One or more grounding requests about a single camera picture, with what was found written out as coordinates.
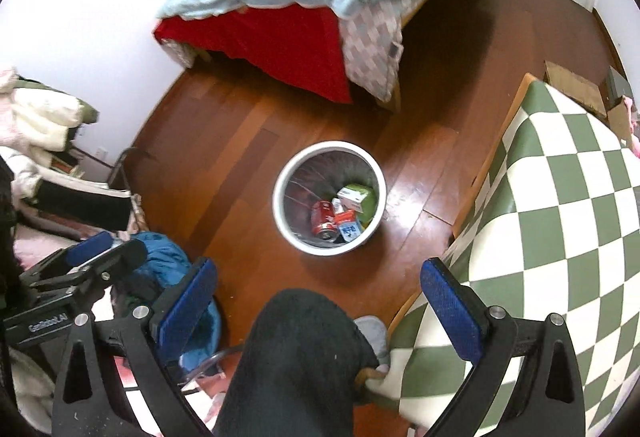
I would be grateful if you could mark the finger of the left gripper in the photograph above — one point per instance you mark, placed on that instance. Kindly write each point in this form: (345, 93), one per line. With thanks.
(78, 254)
(114, 264)

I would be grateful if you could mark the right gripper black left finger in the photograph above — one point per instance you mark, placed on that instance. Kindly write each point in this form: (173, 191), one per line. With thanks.
(89, 399)

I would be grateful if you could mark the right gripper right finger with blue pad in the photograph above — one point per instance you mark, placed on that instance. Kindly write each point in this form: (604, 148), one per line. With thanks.
(547, 398)

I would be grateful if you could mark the small blue red box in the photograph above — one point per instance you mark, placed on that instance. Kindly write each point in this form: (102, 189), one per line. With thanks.
(348, 225)

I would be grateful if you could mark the green white carton box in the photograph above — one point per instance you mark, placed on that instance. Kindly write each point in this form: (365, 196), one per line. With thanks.
(360, 199)

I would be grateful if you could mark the red cola can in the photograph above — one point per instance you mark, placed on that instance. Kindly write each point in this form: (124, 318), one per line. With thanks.
(322, 221)

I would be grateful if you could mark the white round trash bin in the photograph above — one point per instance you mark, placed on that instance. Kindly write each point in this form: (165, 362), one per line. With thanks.
(317, 173)

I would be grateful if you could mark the blue clothing pile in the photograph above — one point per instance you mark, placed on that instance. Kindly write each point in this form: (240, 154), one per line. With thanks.
(186, 324)

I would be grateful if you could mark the black white garment on rack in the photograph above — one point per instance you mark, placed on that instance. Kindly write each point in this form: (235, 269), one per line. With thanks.
(87, 202)

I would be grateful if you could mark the green white checkered tablecloth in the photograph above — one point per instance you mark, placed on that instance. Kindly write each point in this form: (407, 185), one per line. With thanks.
(553, 228)

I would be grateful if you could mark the white jacket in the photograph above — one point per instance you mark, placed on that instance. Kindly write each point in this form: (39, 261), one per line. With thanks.
(34, 115)

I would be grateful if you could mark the person's leg black trousers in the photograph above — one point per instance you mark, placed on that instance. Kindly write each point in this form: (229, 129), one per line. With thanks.
(297, 372)

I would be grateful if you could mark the flat cardboard box on floor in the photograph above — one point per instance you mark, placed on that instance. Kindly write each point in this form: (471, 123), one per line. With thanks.
(575, 87)

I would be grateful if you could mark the brown cardboard box with items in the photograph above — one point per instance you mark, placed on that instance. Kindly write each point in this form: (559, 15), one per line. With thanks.
(620, 109)

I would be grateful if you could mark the red bed sheet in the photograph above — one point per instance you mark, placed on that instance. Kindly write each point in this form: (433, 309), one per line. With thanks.
(295, 45)

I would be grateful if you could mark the grey patterned mattress cover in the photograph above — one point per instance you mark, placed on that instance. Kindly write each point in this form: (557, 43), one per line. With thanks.
(372, 48)

